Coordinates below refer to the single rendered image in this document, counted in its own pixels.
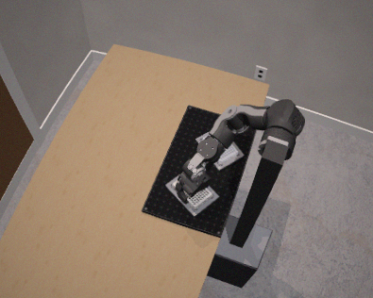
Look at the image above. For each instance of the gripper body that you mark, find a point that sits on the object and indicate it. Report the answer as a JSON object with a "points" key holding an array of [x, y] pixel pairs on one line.
{"points": [[190, 187]]}

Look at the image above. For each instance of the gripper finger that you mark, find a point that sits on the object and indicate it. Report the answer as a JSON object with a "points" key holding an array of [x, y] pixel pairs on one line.
{"points": [[181, 193]]}

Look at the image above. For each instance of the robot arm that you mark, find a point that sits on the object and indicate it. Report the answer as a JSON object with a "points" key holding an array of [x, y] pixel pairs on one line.
{"points": [[283, 114]]}

